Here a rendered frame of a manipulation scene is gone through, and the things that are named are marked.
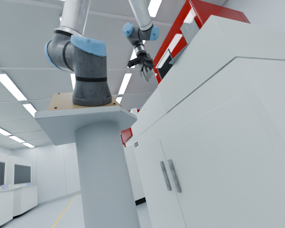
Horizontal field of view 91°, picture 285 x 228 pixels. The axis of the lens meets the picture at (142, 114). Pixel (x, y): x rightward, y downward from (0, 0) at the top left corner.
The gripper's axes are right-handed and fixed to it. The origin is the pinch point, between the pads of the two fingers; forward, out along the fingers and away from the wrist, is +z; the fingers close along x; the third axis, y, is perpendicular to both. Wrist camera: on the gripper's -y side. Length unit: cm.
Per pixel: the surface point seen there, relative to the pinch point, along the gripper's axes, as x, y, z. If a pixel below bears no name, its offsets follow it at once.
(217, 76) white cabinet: -44, -4, 30
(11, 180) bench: 566, -280, -6
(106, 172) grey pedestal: -21, -35, 46
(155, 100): -9.1, -4.0, 19.0
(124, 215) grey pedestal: -20, -32, 59
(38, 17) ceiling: 90, -77, -164
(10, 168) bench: 566, -285, -47
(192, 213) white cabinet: -10, -4, 70
